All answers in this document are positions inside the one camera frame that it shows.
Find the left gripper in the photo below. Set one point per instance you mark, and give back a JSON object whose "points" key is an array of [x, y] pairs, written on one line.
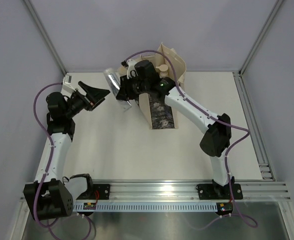
{"points": [[94, 97]]}

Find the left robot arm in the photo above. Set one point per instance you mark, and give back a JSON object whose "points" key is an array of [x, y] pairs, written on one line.
{"points": [[48, 197]]}

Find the aluminium frame post right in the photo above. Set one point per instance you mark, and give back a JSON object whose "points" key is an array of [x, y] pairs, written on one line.
{"points": [[278, 5]]}

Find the aluminium frame post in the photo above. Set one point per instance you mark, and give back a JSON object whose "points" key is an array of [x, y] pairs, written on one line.
{"points": [[278, 5], [44, 35]]}

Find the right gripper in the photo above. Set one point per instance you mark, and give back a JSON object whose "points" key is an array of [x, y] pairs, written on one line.
{"points": [[125, 93]]}

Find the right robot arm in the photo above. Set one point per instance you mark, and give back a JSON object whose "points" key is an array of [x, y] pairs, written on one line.
{"points": [[215, 128]]}

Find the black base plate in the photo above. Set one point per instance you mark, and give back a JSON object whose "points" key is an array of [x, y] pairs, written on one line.
{"points": [[211, 191], [100, 191]]}

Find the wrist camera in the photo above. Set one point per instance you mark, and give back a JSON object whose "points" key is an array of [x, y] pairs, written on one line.
{"points": [[67, 87], [130, 68]]}

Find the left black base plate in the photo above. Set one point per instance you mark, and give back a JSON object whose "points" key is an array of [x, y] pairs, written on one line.
{"points": [[100, 191]]}

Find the beige pump bottle in bag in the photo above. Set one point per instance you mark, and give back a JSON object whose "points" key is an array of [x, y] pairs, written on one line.
{"points": [[163, 70]]}

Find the cream canvas tote bag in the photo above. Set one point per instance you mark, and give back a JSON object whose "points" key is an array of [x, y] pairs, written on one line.
{"points": [[159, 115]]}

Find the aluminium mounting rail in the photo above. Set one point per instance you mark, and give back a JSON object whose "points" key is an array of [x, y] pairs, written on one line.
{"points": [[166, 191]]}

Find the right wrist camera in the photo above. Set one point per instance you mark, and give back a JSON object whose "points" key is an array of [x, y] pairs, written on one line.
{"points": [[130, 68]]}

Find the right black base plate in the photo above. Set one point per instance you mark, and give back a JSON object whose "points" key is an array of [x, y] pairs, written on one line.
{"points": [[211, 191]]}

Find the aluminium frame post left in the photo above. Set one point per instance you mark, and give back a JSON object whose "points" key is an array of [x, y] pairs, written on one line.
{"points": [[44, 35]]}

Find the silver squeeze tube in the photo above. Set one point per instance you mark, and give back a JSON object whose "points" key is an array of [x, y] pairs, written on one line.
{"points": [[114, 83]]}

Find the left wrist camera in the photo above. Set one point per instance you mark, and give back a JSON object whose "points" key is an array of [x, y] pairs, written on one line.
{"points": [[67, 87]]}

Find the white slotted cable duct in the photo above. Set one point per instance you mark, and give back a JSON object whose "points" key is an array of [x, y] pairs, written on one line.
{"points": [[144, 207]]}

